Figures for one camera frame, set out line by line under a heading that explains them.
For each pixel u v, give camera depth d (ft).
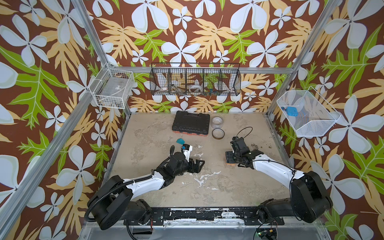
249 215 2.46
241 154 2.25
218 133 3.54
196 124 3.43
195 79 3.23
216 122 3.74
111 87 2.82
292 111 2.83
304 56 2.79
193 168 2.41
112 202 1.39
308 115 2.69
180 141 3.35
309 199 1.39
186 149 2.46
